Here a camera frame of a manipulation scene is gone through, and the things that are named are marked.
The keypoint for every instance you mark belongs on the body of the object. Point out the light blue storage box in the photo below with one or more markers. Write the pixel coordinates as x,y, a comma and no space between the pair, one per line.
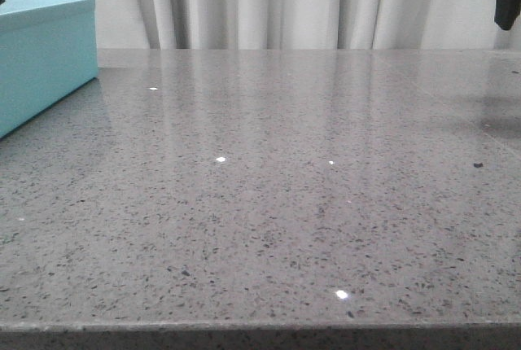
48,50

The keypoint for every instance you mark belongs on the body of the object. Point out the grey pleated curtain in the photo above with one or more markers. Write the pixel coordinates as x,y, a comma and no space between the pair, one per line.
301,24

